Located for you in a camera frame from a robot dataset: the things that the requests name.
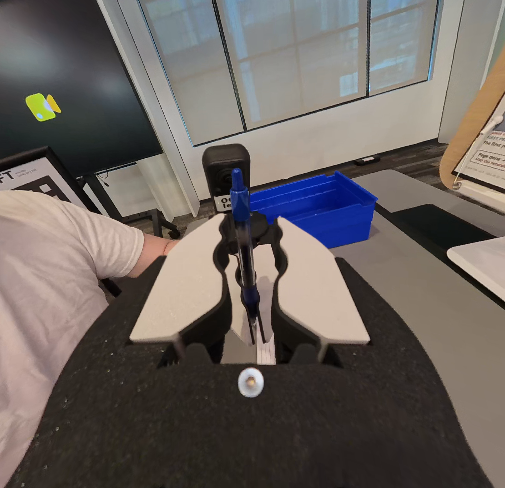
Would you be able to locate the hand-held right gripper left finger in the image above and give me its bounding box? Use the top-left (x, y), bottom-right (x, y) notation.
top-left (129, 213), bottom-right (231, 352)

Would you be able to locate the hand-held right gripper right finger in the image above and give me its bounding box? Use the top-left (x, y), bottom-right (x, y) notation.
top-left (271, 216), bottom-right (371, 352)

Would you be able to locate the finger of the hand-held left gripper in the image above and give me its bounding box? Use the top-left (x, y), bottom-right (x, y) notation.
top-left (226, 255), bottom-right (255, 344)
top-left (254, 249), bottom-right (277, 343)

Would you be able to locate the blue retractable pen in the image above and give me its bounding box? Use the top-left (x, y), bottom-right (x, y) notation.
top-left (229, 168), bottom-right (262, 331)

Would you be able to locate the white lined notepad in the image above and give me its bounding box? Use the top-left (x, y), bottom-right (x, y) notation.
top-left (256, 336), bottom-right (276, 365)

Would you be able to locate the blue plastic bin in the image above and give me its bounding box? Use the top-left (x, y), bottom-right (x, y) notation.
top-left (249, 171), bottom-right (378, 249)

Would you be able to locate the black metal monitor stand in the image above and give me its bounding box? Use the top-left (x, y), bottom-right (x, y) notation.
top-left (77, 172), bottom-right (182, 240)

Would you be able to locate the person's light shirt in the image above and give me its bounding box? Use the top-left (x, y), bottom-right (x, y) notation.
top-left (0, 191), bottom-right (145, 481)

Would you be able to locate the glass window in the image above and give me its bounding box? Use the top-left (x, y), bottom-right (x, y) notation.
top-left (132, 0), bottom-right (446, 147)

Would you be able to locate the white paper with black squares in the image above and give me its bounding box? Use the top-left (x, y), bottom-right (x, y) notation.
top-left (0, 146), bottom-right (95, 212)

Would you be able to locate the dark computer monitor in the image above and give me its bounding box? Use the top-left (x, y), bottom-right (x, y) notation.
top-left (0, 0), bottom-right (164, 177)

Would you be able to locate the instruction sheet on wooden stand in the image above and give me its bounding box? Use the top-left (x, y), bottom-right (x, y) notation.
top-left (439, 74), bottom-right (505, 190)

